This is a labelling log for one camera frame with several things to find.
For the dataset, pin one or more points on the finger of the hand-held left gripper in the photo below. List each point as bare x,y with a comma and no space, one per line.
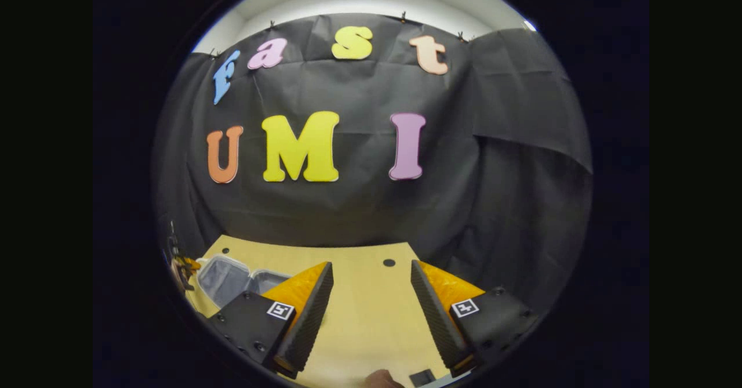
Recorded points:
189,265

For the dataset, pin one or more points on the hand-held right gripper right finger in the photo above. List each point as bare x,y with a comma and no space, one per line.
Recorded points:
435,318

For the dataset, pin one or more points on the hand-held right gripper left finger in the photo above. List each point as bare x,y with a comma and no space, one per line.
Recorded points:
310,324

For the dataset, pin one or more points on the small black flat object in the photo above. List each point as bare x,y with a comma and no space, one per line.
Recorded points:
422,377

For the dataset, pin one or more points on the white suitcase with grey lining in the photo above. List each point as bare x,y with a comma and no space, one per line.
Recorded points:
223,278

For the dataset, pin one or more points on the black backdrop cloth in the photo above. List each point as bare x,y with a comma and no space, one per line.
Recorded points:
348,208

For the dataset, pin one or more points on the grey flat sheet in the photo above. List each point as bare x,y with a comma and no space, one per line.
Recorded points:
449,380

